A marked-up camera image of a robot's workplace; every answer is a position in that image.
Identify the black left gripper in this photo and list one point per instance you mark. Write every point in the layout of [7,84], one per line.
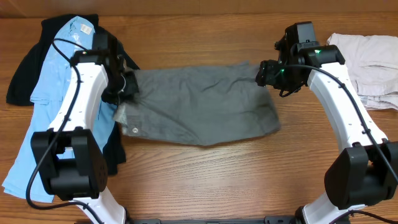
[133,86]

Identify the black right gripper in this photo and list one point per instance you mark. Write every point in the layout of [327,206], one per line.
[266,76]

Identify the grey shorts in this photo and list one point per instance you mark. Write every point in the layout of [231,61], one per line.
[203,105]

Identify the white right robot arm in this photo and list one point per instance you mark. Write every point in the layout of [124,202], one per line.
[365,171]

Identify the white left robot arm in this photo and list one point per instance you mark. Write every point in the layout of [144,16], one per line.
[71,169]

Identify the light blue shirt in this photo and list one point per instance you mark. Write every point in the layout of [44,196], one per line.
[47,98]

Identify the beige folded shorts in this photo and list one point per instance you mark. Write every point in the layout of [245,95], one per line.
[372,67]

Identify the black garment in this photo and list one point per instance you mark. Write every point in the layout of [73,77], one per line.
[27,76]

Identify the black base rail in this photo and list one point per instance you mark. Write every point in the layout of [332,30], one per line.
[217,221]

